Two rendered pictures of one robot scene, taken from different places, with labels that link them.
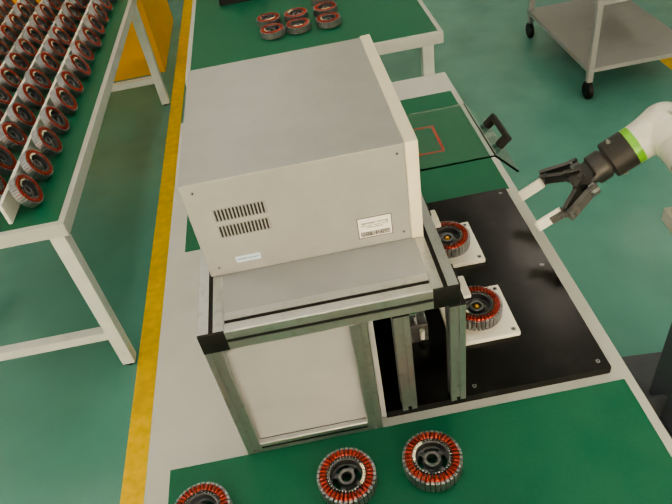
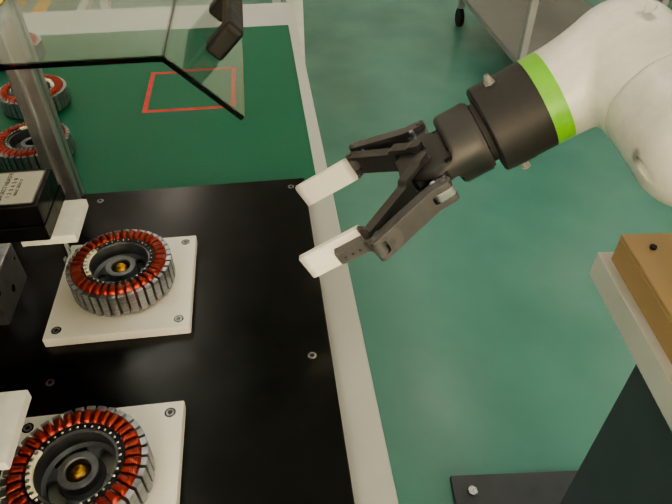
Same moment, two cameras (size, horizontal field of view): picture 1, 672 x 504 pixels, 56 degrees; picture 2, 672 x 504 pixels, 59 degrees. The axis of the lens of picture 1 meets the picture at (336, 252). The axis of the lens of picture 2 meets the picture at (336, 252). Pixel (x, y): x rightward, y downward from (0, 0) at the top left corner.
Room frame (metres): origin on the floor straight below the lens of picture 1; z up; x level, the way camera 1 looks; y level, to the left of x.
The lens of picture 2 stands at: (0.67, -0.47, 1.26)
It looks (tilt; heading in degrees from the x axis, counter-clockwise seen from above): 42 degrees down; 353
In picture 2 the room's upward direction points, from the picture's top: straight up
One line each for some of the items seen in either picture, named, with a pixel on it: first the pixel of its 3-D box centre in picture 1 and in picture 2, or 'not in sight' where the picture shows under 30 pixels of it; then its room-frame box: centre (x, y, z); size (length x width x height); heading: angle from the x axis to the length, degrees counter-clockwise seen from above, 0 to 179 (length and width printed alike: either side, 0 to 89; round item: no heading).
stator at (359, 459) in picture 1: (347, 478); not in sight; (0.60, 0.06, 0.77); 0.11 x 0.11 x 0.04
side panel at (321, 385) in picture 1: (301, 388); not in sight; (0.72, 0.11, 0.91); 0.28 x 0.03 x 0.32; 91
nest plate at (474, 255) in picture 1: (447, 246); (127, 286); (1.17, -0.28, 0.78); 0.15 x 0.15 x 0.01; 1
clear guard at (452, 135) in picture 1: (434, 147); (64, 39); (1.24, -0.27, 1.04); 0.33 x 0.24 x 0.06; 91
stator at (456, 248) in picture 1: (447, 239); (122, 270); (1.17, -0.28, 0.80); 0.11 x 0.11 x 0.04
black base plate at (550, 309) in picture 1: (455, 285); (100, 384); (1.05, -0.27, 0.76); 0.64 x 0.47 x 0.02; 1
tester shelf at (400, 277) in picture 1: (309, 200); not in sight; (1.05, 0.04, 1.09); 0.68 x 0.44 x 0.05; 1
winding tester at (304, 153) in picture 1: (296, 146); not in sight; (1.06, 0.04, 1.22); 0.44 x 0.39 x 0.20; 1
